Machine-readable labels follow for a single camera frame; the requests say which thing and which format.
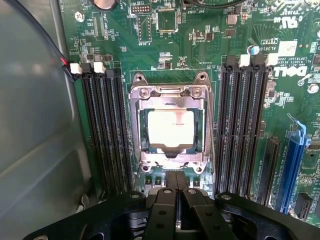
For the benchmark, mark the silver CPU socket frame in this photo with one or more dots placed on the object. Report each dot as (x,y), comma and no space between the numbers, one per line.
(135,87)

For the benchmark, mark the grey square inductor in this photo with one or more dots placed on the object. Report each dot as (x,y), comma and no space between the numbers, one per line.
(232,19)

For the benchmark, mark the long black expansion slot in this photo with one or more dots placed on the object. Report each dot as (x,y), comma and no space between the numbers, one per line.
(268,170)

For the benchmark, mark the green Dell motherboard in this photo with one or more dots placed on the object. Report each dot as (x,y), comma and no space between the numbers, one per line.
(195,52)

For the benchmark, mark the silver coin cell battery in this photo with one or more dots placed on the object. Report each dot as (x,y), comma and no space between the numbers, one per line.
(105,3)

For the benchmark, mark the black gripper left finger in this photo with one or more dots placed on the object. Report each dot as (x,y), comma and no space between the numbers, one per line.
(162,215)

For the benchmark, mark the black pin header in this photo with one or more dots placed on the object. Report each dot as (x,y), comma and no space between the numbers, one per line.
(140,10)

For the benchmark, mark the silver square CPU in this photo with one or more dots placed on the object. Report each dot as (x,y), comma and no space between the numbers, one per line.
(171,127)

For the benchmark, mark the short black expansion slot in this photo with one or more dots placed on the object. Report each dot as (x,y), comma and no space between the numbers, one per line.
(303,205)

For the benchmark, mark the grey metal PC case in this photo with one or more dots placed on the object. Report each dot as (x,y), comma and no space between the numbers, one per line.
(32,125)

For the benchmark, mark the silver mounting screw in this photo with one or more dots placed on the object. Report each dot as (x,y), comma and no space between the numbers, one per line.
(313,88)

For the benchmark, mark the green chip in metal frame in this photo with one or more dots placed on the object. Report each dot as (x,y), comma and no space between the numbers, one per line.
(167,20)

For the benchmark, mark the blue expansion slot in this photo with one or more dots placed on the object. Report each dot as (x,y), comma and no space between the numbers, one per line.
(292,175)

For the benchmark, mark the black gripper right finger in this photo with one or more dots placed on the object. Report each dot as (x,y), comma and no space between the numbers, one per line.
(200,220)

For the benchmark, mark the silver blue capacitor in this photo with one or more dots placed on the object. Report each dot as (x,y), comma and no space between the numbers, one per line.
(253,50)

